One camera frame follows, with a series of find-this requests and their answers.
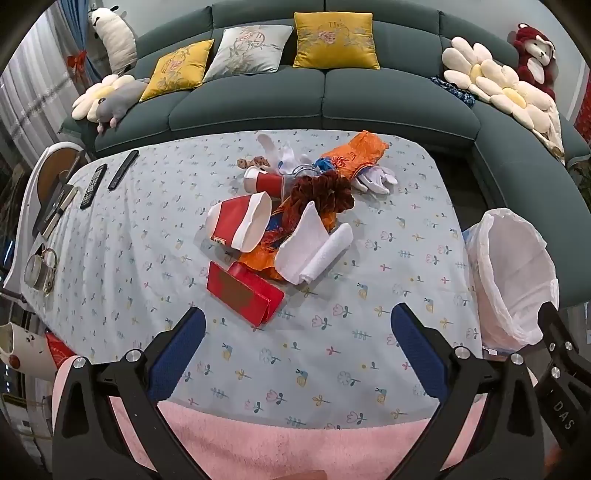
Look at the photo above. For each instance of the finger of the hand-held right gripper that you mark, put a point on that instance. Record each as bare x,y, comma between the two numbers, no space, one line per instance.
563,369

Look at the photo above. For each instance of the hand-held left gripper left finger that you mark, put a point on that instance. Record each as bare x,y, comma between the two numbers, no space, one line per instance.
178,355

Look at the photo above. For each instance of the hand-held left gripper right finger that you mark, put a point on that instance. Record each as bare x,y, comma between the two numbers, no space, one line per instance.
420,355

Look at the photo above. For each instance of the red cardboard box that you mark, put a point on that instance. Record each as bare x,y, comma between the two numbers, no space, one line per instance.
240,290

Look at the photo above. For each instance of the bin with white plastic liner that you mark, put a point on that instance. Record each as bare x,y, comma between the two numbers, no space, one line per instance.
508,277

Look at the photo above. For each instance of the orange plastic bag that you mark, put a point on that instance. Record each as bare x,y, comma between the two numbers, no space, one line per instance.
355,152
263,258

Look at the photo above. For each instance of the large red white paper cup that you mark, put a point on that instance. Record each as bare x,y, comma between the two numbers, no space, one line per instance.
231,217

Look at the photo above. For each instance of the white paper towel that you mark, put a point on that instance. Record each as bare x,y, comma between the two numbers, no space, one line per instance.
304,249

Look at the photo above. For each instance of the dark red ruffled scrunchie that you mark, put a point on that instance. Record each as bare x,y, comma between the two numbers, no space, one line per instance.
323,191

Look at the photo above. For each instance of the small red paper cup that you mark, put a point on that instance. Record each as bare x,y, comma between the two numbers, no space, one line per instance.
265,183

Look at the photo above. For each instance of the light blue floral tablecloth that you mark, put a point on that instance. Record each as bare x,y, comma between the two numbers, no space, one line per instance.
138,258

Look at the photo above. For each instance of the pink fluffy towel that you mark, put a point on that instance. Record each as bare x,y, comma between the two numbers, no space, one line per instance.
300,447

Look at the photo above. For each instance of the white cylindrical container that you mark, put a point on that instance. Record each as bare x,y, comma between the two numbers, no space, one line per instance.
23,350

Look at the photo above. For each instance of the white glove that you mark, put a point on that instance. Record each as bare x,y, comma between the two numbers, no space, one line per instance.
281,154
376,181

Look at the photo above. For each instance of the black button remote control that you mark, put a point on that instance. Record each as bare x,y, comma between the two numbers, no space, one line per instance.
92,187

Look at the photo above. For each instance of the black notebook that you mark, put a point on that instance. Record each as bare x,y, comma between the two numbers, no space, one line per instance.
48,212

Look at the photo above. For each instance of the slim black remote control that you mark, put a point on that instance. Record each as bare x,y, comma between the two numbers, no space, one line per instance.
123,170

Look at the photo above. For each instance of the small brown plush charm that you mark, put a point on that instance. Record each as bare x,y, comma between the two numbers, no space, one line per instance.
253,162

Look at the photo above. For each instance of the white round side table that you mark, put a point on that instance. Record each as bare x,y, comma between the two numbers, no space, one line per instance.
55,166

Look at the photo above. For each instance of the grey plush toy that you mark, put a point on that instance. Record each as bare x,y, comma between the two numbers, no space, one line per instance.
115,101

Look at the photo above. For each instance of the dark green sofa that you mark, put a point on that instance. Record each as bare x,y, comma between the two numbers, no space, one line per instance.
258,106

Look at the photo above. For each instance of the blue patterned cloth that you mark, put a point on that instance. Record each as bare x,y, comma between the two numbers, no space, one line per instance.
455,92

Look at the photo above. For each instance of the white flower cushion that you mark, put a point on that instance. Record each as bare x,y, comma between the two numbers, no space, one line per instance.
471,60
526,106
90,99

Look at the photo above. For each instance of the yellow embroidered cushion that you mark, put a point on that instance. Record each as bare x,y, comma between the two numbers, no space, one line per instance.
178,69
337,41

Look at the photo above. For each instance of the white sheer curtain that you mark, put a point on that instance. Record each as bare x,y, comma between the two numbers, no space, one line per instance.
27,101

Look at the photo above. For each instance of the red plush monkey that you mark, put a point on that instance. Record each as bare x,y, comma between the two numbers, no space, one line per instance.
531,69

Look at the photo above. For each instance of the red bow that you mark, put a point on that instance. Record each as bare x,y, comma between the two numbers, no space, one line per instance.
77,62

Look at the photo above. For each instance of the grey floral cushion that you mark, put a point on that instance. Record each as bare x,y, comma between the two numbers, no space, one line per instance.
247,50

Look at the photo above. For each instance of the panda plush toy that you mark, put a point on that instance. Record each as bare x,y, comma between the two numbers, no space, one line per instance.
115,44

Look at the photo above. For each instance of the blue curtain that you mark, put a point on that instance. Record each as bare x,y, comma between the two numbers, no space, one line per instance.
74,27

